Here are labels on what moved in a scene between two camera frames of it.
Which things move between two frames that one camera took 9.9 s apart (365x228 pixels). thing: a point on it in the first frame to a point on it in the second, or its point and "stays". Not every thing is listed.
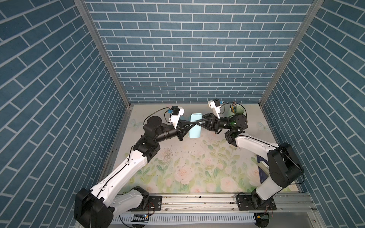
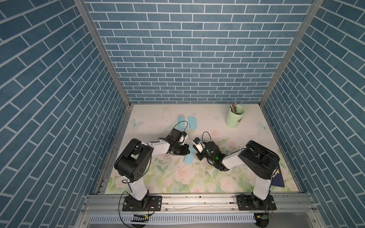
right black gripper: x=216 y=125 to x=199 y=157
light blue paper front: x=195 y=131 to x=189 y=157
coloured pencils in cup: x=233 y=107 stays
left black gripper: x=182 y=133 to x=184 y=152
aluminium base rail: x=216 y=203 stays
